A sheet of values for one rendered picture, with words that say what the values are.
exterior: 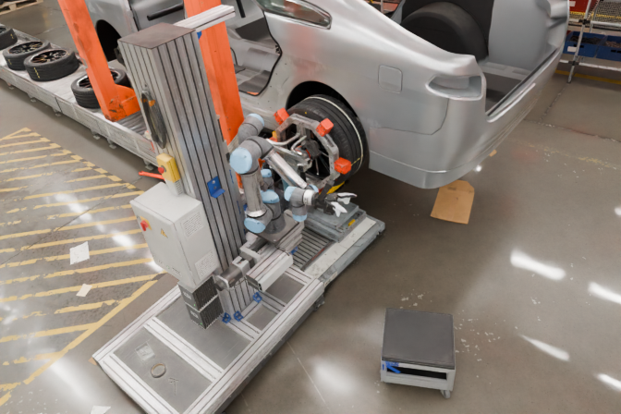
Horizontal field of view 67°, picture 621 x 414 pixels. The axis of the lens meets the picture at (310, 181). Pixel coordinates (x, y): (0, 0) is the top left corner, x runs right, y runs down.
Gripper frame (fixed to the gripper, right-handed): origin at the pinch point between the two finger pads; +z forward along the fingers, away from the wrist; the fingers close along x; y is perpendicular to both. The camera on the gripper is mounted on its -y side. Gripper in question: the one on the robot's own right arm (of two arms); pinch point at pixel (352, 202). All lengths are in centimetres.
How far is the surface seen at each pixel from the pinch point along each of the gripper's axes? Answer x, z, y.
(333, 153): -80, -42, 18
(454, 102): -79, 32, -27
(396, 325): -15, 23, 88
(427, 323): -22, 39, 87
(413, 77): -80, 8, -39
